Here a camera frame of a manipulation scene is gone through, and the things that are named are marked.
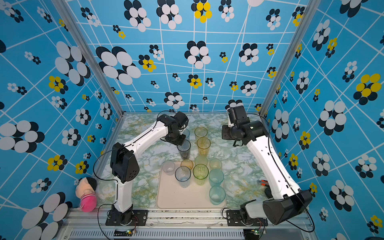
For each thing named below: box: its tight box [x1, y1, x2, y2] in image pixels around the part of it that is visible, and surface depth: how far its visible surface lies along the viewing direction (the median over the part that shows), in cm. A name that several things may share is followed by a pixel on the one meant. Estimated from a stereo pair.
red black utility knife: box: [260, 179, 270, 187], surface depth 86 cm
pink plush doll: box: [75, 177, 97, 213], surface depth 77 cm
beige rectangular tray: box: [156, 162, 227, 209], surface depth 83 cm
